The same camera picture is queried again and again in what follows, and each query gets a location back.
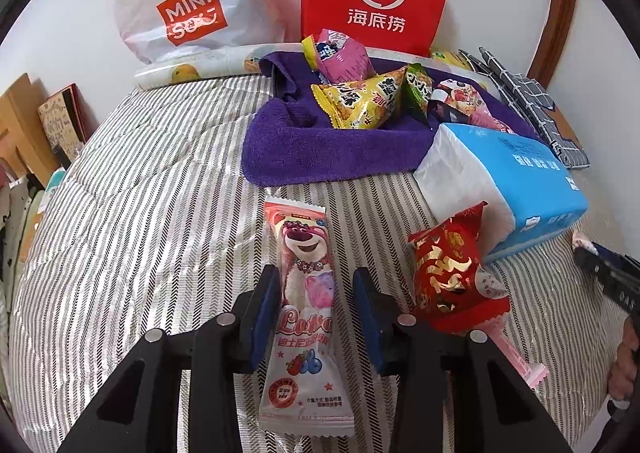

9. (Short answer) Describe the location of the blue tissue pack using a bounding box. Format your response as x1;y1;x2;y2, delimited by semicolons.
414;123;590;263

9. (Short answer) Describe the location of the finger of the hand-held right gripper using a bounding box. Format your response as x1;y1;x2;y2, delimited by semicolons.
572;239;640;317

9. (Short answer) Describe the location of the dark checkered cloth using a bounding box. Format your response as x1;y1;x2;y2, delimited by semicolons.
457;46;591;170

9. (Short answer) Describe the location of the pink panda snack packet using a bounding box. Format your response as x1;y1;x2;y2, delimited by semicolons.
429;78;502;132

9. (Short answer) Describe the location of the pink bear candy packet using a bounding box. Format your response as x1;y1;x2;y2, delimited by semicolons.
260;196;357;449

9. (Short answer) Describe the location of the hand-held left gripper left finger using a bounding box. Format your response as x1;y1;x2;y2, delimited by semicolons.
57;264;282;453

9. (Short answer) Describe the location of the brown cover book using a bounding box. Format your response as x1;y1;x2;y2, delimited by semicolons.
37;82;94;170

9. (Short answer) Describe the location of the pale bedside clutter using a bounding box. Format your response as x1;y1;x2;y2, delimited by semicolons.
0;166;57;334

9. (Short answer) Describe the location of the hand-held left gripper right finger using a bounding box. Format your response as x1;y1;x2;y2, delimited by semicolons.
351;267;573;453

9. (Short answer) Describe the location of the green snack packet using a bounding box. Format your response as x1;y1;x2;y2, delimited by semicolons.
404;63;434;122

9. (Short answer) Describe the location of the pink stick packet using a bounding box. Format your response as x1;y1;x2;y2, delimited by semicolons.
480;312;549;390

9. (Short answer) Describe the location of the wooden door frame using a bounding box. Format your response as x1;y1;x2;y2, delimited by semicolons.
527;0;581;84

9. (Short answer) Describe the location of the yellow chips bag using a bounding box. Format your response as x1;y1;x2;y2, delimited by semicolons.
429;48;468;69

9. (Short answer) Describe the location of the red gold snack packet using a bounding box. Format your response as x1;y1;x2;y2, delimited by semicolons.
407;202;512;337

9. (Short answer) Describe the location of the yellow triangular snack packet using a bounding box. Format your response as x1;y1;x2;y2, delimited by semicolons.
311;66;409;130

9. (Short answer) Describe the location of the purple towel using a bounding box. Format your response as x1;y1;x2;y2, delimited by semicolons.
240;50;542;185

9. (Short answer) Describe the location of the wooden board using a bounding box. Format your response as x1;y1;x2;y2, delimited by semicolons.
0;73;61;180

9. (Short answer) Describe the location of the rolled white printed mat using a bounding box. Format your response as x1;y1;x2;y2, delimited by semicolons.
134;42;281;91

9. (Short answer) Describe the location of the striped grey blanket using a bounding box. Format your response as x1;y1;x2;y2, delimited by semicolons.
0;76;640;453

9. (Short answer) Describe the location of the person's right hand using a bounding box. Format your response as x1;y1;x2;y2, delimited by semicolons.
607;315;640;402

